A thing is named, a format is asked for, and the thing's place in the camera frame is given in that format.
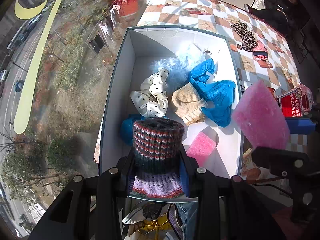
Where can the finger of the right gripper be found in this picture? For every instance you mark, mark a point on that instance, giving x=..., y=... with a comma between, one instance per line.
x=283, y=163
x=303, y=126

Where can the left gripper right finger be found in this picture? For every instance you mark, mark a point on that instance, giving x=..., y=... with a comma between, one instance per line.
x=228, y=208

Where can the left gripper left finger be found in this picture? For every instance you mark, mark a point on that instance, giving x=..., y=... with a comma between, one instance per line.
x=88, y=208

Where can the striped knitted cuff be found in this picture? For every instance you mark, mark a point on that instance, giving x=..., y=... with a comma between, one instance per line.
x=156, y=146

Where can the leopard print scrunchie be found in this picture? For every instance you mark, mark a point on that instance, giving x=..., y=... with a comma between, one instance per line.
x=249, y=42

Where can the white polka dot scrunchie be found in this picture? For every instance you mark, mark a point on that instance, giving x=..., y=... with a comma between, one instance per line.
x=151, y=100

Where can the fluffy light blue plush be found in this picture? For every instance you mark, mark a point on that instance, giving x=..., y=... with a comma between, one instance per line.
x=179, y=67

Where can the pink and navy sock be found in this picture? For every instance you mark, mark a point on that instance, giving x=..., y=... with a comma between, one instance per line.
x=260, y=52

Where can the red patterned carton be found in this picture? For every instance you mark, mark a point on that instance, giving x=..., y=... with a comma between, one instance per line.
x=296, y=102

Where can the small pink sponge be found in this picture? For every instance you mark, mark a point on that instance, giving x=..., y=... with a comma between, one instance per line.
x=201, y=148

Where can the checkered tablecloth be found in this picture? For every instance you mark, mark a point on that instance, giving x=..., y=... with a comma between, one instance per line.
x=279, y=72

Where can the blue cloth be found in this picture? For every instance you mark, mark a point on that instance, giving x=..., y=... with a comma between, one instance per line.
x=219, y=96

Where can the beige knitted sock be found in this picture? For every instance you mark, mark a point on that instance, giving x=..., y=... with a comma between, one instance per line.
x=188, y=104

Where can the seated person in black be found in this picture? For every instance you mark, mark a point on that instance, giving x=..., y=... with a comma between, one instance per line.
x=283, y=15

